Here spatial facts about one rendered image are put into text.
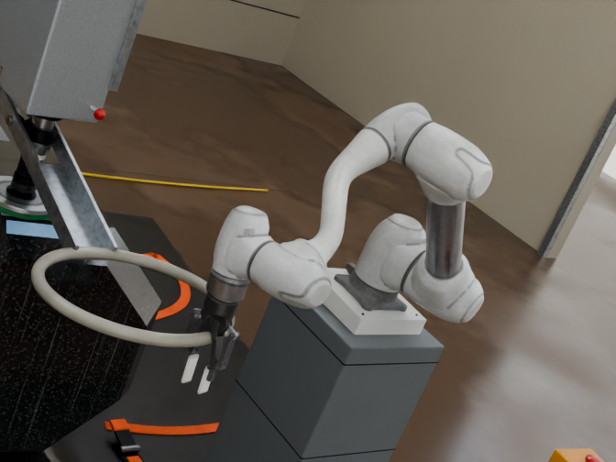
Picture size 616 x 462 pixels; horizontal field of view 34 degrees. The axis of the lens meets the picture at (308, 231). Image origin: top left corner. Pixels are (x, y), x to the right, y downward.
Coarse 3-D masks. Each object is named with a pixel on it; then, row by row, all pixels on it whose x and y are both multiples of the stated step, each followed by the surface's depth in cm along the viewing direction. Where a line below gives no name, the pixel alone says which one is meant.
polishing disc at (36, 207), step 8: (0, 176) 289; (8, 176) 291; (0, 184) 284; (8, 184) 286; (0, 192) 279; (0, 200) 275; (8, 200) 277; (16, 200) 279; (24, 200) 281; (32, 200) 283; (40, 200) 285; (8, 208) 275; (16, 208) 275; (24, 208) 276; (32, 208) 278; (40, 208) 280
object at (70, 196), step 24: (0, 96) 283; (24, 144) 271; (48, 168) 273; (72, 168) 273; (48, 192) 260; (72, 192) 271; (72, 216) 264; (96, 216) 263; (72, 240) 250; (96, 240) 262
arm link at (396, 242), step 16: (384, 224) 300; (400, 224) 298; (416, 224) 301; (368, 240) 304; (384, 240) 298; (400, 240) 296; (416, 240) 298; (368, 256) 302; (384, 256) 299; (400, 256) 296; (416, 256) 296; (368, 272) 302; (384, 272) 299; (400, 272) 297; (384, 288) 303; (400, 288) 300
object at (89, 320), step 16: (48, 256) 240; (64, 256) 246; (80, 256) 251; (96, 256) 255; (112, 256) 257; (128, 256) 259; (144, 256) 260; (32, 272) 230; (176, 272) 259; (48, 288) 223; (64, 304) 218; (80, 320) 217; (96, 320) 216; (128, 336) 216; (144, 336) 217; (160, 336) 219; (176, 336) 221; (192, 336) 223; (208, 336) 227
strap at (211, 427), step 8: (152, 256) 481; (160, 256) 484; (184, 288) 463; (184, 296) 455; (176, 304) 445; (184, 304) 448; (160, 312) 434; (168, 312) 436; (176, 312) 439; (128, 424) 351; (136, 424) 352; (208, 424) 369; (216, 424) 371; (136, 432) 348; (144, 432) 350; (152, 432) 352; (160, 432) 354; (168, 432) 356; (176, 432) 357; (184, 432) 359; (192, 432) 361; (200, 432) 363; (208, 432) 365
